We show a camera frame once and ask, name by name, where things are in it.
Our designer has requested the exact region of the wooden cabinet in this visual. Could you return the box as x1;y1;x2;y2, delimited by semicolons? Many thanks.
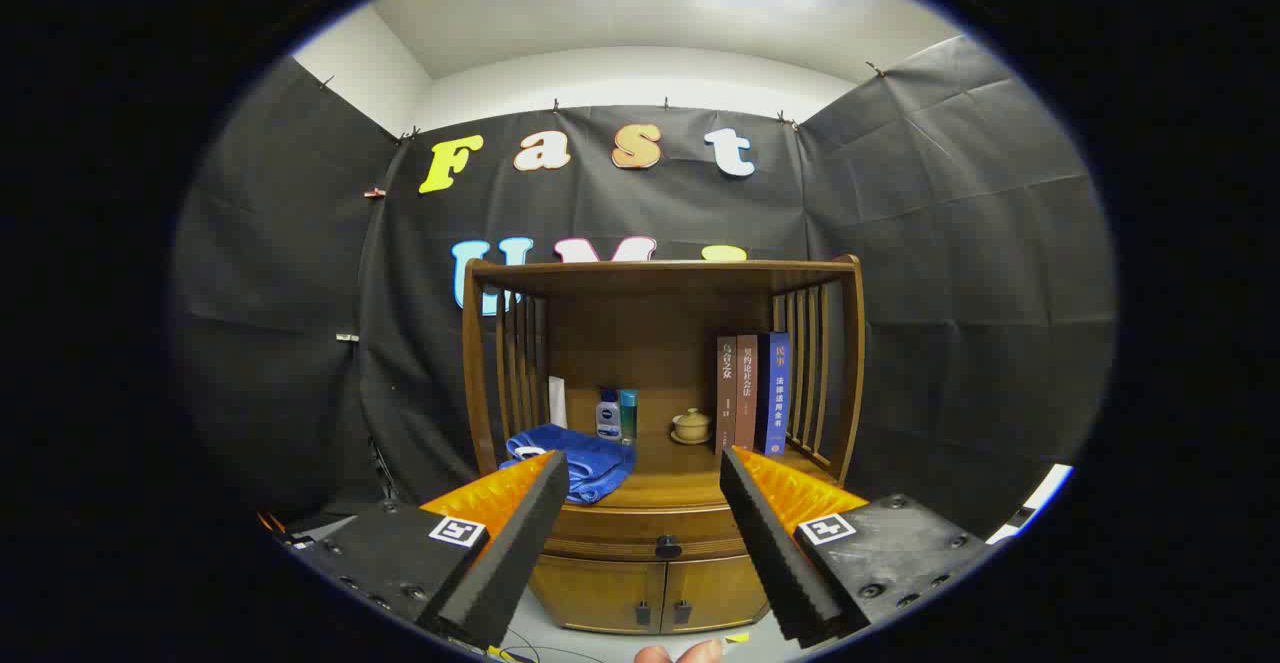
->
461;254;866;636

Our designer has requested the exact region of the wooden drawer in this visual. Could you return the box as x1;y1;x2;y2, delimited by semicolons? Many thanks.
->
545;505;746;560

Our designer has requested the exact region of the wooden countertop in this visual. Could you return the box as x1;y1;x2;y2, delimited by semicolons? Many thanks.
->
497;430;839;510

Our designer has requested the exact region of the reddish brown book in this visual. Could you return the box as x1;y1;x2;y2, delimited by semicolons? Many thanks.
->
736;334;760;452

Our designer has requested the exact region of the wooden cabinet door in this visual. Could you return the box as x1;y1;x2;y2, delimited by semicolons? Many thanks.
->
660;555;769;634
530;555;668;636

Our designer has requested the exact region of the thin floor cable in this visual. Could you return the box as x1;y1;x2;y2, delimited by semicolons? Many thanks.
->
490;633;621;663

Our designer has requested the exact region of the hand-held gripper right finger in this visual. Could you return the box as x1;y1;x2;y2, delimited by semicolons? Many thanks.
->
719;445;996;649

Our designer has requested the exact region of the dark brown book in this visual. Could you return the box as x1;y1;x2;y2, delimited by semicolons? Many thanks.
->
716;337;739;454

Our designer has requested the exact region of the black backdrop cloth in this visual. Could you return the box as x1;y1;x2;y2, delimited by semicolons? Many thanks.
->
172;36;1118;544

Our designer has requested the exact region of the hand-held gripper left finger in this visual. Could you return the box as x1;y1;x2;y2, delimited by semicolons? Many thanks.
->
280;450;571;651

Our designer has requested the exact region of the folded blue towel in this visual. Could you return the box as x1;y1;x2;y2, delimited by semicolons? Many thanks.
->
500;424;638;505

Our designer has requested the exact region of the blue book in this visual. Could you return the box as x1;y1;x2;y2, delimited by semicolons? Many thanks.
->
757;332;792;457

